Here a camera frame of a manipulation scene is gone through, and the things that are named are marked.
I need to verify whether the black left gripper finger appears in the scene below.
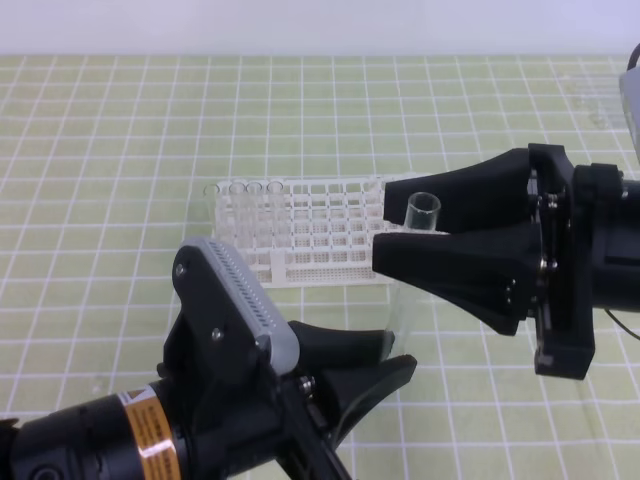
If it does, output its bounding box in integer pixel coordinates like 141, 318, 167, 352
289, 321, 394, 383
319, 355, 417, 447

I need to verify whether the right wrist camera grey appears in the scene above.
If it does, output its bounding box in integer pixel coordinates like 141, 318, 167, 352
619, 67, 639, 156

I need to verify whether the clear glass test tube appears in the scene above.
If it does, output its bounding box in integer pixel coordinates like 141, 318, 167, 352
387, 192, 441, 357

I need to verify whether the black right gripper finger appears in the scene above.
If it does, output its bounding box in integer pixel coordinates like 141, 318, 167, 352
372, 222, 542, 336
383, 148, 531, 233

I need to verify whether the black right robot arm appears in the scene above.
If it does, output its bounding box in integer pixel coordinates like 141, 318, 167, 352
372, 143, 639, 380

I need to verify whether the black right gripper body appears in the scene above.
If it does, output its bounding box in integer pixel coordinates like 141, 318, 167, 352
528, 144, 625, 380

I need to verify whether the white test tube rack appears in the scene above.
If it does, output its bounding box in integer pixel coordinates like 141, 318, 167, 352
211, 172, 441, 287

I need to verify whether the clear tube in rack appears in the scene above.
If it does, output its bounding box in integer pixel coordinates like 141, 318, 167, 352
247, 181, 268, 248
203, 183, 234, 244
267, 180, 290, 248
229, 181, 251, 248

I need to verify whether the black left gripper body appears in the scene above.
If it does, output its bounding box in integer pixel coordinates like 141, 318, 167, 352
156, 304, 361, 480

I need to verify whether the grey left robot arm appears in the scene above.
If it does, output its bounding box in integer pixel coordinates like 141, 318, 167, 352
1, 302, 417, 479

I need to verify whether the left wrist camera grey black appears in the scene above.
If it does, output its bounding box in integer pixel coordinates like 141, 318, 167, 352
179, 236, 300, 375

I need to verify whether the spare glass tubes far right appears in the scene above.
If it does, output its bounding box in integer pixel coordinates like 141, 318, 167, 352
560, 73, 627, 130

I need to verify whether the green checkered tablecloth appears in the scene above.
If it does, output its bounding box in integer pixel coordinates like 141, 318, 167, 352
1, 56, 639, 479

